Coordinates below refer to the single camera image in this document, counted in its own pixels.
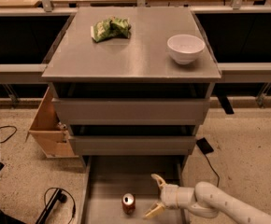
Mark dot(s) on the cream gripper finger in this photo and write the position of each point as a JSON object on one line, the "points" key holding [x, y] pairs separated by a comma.
{"points": [[155, 210], [159, 180]]}

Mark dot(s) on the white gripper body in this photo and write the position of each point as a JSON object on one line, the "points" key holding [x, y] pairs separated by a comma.
{"points": [[168, 194]]}

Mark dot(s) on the red coke can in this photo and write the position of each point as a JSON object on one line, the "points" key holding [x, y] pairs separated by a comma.
{"points": [[128, 202]]}

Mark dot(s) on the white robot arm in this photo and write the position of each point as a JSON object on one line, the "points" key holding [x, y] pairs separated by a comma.
{"points": [[204, 200]]}

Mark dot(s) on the grey open bottom drawer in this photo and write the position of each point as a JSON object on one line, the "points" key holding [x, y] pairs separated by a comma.
{"points": [[108, 178]]}

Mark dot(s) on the grey middle drawer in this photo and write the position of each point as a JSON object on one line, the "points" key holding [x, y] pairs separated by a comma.
{"points": [[132, 145]]}

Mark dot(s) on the grey drawer cabinet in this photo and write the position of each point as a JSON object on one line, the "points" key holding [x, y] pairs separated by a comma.
{"points": [[138, 67]]}

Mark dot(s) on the grey top drawer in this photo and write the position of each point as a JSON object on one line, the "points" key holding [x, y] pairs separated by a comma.
{"points": [[131, 111]]}

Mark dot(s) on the black power adapter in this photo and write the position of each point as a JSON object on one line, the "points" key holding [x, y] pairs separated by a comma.
{"points": [[204, 146]]}

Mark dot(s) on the brown cardboard box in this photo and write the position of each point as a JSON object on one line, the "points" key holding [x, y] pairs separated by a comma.
{"points": [[49, 132]]}

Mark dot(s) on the white ceramic bowl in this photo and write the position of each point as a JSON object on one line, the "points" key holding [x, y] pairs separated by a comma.
{"points": [[184, 49]]}

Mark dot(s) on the green chip bag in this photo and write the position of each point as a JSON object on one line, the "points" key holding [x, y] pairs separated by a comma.
{"points": [[112, 27]]}

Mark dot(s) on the black stand with cable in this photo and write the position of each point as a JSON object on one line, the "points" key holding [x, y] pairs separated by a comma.
{"points": [[51, 198]]}

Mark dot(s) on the grey metal rail right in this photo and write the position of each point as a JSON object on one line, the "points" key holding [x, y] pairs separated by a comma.
{"points": [[245, 72]]}

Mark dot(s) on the grey metal rail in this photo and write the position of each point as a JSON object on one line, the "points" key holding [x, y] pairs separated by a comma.
{"points": [[245, 72], [22, 73]]}

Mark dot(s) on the grey metal rail left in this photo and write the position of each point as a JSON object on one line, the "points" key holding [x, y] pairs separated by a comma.
{"points": [[22, 73]]}

